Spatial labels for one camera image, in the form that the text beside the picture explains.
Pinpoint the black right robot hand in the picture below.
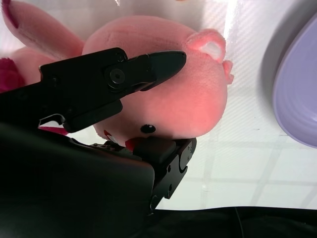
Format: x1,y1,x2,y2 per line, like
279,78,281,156
0,47,198,238

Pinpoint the pink plush doll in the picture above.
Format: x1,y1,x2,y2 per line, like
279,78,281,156
0,0,235,150

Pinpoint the purple plastic plate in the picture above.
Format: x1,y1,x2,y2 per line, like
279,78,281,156
273,16,317,149

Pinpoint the black backdrop curtain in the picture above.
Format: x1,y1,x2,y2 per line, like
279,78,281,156
138,205,317,238

